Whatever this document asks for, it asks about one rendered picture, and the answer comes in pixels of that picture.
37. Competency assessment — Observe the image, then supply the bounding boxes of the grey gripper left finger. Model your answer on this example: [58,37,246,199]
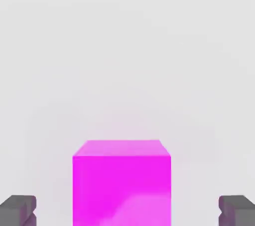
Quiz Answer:
[0,195,37,226]

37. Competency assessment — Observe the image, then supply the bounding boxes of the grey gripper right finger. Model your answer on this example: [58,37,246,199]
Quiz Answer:
[218,195,255,226]

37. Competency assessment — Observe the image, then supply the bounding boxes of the small magenta cube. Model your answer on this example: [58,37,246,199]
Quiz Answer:
[72,139,172,226]

